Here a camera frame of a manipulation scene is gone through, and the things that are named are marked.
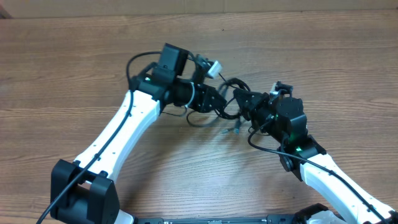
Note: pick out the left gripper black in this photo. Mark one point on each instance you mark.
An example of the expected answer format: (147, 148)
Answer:
(203, 103)

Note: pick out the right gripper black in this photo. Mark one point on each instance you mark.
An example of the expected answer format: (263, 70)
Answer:
(256, 99)

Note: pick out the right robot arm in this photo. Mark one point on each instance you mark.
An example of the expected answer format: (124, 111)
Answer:
(281, 116)

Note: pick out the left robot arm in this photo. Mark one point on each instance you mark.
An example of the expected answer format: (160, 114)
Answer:
(84, 191)

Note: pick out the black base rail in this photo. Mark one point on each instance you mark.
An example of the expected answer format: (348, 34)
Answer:
(269, 219)

